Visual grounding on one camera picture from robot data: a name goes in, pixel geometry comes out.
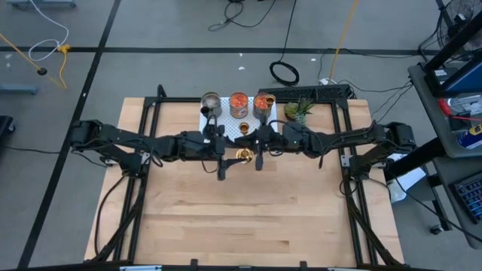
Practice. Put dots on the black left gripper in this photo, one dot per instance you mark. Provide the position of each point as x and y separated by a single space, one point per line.
211 145

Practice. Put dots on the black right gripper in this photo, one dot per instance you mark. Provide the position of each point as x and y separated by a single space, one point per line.
273 139

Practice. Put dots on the scented candle tin orange label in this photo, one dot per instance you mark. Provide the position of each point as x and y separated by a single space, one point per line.
238 101
211 101
260 102

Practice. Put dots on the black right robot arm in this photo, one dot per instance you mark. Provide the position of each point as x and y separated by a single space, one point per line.
357 137

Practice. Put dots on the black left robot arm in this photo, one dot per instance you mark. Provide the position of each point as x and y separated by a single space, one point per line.
124 135

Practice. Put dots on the white perforated metal shelf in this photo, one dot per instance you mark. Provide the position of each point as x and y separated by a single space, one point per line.
230 126

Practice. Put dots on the small black cylinder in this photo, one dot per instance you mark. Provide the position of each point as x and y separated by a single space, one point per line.
205 110

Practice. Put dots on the potted succulent plant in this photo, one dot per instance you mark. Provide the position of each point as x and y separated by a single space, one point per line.
291 110

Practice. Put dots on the white power strip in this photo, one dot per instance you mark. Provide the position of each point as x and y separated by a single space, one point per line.
326 81

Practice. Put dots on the black table clamp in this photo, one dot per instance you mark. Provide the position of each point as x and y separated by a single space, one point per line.
303 265

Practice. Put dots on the grey work table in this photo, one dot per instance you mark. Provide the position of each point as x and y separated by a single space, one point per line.
425 124

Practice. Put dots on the blue yellow spray can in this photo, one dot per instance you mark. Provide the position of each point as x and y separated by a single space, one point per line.
470 136

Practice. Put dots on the blue box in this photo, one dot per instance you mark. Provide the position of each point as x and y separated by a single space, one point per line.
467 79

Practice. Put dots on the black keyboard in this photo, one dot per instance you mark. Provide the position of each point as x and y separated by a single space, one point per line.
470 197

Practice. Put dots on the black floor fan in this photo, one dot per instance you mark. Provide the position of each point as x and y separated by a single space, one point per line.
470 13

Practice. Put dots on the black aluminium table frame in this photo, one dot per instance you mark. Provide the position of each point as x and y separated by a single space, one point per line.
173 100

